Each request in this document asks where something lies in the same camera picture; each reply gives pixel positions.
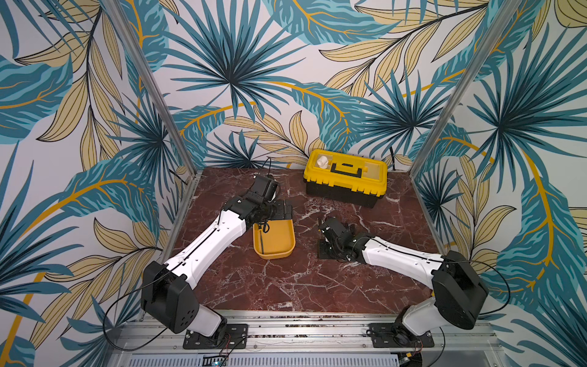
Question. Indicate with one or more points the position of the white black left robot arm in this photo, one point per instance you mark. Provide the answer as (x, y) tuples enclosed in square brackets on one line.
[(168, 288)]

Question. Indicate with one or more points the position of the aluminium right frame post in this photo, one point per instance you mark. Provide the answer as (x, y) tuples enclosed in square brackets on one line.
[(505, 13)]

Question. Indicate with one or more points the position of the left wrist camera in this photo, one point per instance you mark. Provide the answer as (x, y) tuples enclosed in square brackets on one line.
[(263, 189)]

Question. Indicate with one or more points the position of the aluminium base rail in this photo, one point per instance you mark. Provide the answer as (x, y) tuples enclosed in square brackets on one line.
[(271, 338)]

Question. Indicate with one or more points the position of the yellow plastic storage tray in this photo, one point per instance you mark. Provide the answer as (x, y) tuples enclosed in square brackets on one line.
[(274, 240)]

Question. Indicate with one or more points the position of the yellow black toolbox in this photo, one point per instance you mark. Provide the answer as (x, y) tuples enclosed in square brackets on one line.
[(346, 178)]

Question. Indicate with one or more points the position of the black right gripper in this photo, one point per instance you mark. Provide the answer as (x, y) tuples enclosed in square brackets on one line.
[(329, 243)]

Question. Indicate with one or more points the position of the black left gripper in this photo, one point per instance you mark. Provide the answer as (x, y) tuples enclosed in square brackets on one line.
[(280, 213)]

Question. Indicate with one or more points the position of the aluminium corner frame post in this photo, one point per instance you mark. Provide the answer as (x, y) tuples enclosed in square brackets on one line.
[(121, 24)]

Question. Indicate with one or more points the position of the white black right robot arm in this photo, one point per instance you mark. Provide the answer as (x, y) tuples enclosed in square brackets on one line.
[(459, 293)]

